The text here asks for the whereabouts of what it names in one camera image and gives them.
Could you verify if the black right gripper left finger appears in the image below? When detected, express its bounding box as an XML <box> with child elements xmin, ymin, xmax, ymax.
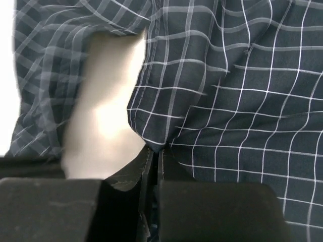
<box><xmin>1</xmin><ymin>148</ymin><xmax>153</xmax><ymax>241</ymax></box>

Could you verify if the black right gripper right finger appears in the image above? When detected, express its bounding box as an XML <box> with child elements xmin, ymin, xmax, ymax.
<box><xmin>157</xmin><ymin>150</ymin><xmax>291</xmax><ymax>241</ymax></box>

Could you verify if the cream white pillow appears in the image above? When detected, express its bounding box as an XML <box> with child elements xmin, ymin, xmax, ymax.
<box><xmin>62</xmin><ymin>33</ymin><xmax>145</xmax><ymax>179</ymax></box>

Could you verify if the dark plaid pillowcase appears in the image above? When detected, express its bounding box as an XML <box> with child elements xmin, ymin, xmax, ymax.
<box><xmin>7</xmin><ymin>1</ymin><xmax>322</xmax><ymax>241</ymax></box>

